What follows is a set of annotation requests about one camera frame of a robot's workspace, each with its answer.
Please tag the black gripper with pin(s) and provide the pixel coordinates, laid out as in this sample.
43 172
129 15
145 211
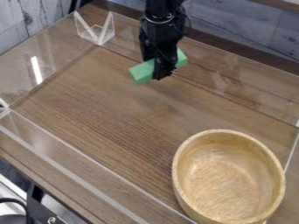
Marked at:
159 37

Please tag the green rectangular block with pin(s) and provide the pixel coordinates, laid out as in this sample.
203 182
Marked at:
142 72

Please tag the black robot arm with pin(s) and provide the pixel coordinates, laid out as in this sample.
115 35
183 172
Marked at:
161 10

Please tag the wooden bowl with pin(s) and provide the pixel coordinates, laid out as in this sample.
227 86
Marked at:
229 180

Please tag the clear acrylic tray walls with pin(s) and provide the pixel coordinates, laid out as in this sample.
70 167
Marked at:
94 137

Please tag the clear acrylic corner bracket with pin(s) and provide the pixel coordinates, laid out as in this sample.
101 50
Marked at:
97 34

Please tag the black table frame leg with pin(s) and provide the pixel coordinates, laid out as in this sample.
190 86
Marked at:
39 213

